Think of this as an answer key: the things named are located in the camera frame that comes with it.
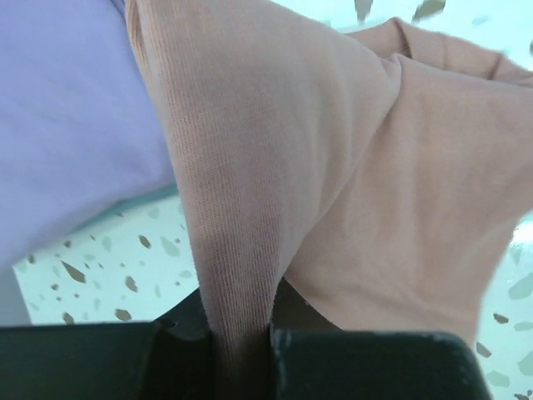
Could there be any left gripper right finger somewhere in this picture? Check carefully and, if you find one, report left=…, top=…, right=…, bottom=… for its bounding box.
left=269, top=281, right=491, bottom=400

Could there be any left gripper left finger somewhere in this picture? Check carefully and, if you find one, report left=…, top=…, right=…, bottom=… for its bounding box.
left=1, top=291, right=213, bottom=400

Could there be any pink printed t shirt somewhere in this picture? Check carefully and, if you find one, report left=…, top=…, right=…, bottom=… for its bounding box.
left=125, top=1, right=532, bottom=399

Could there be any folded light blue t shirt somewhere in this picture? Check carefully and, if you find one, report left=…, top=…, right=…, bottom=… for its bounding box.
left=72, top=184, right=178, bottom=233

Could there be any folded purple t shirt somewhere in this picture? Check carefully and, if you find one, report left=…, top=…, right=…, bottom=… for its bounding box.
left=1, top=1, right=173, bottom=268

